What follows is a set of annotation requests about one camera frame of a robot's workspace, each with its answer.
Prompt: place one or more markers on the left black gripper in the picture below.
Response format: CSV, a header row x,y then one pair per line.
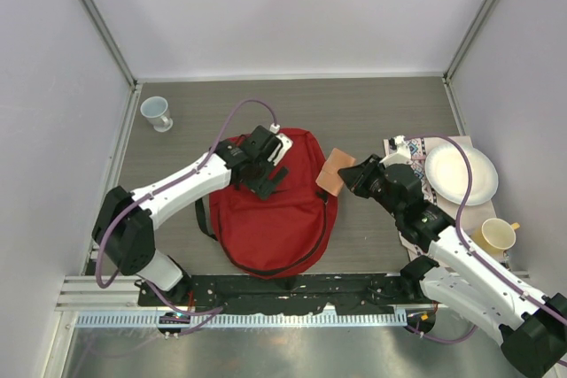
x,y
264,187

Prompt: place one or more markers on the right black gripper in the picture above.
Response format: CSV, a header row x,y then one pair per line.
x,y
356,177

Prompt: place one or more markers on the tan leather wallet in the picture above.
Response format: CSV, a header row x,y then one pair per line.
x,y
328,178

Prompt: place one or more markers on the red backpack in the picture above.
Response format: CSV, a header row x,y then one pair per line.
x,y
283,235

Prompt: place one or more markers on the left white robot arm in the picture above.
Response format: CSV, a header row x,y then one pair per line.
x,y
127,221

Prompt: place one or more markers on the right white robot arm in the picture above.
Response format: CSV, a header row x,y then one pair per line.
x,y
528,325

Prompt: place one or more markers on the white paper plate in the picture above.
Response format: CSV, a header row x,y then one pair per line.
x,y
448,175

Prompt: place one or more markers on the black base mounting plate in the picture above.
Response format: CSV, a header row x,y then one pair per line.
x,y
349,294

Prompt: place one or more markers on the patterned cloth placemat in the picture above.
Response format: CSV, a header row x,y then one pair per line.
x,y
472,216

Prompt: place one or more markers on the translucent plastic cup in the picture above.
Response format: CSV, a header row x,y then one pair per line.
x,y
155,110

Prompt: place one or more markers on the cream yellow mug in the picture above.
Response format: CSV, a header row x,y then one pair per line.
x,y
495,236

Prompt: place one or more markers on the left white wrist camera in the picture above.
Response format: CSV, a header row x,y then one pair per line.
x,y
283,144

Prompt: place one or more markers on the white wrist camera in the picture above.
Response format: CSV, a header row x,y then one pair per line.
x,y
283,144
399,152

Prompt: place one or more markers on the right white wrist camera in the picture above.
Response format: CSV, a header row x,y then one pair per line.
x,y
399,152

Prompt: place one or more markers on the slotted cable duct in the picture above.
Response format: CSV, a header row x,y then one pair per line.
x,y
163,319

